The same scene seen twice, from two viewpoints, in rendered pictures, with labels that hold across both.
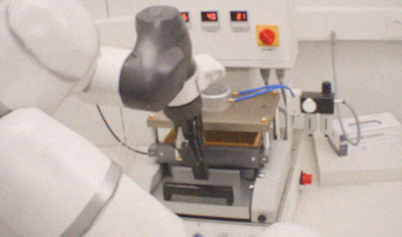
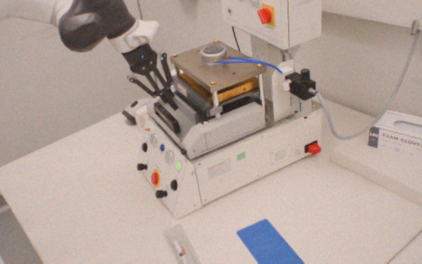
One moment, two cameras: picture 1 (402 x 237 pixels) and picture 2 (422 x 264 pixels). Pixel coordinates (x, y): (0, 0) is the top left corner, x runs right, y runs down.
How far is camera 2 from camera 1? 95 cm
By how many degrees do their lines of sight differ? 44
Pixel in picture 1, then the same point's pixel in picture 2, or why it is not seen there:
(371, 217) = (327, 211)
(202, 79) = (130, 39)
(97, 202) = not seen: outside the picture
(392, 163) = (408, 179)
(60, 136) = not seen: outside the picture
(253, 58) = (262, 32)
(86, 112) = (239, 39)
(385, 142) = not seen: outside the picture
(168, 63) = (77, 23)
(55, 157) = not seen: outside the picture
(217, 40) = (244, 10)
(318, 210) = (300, 178)
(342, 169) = (353, 156)
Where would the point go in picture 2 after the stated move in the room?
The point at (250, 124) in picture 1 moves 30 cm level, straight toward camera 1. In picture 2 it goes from (204, 82) to (108, 130)
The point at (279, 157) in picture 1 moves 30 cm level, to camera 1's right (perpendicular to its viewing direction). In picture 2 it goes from (235, 116) to (331, 150)
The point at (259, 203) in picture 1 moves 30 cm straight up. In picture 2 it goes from (186, 141) to (166, 38)
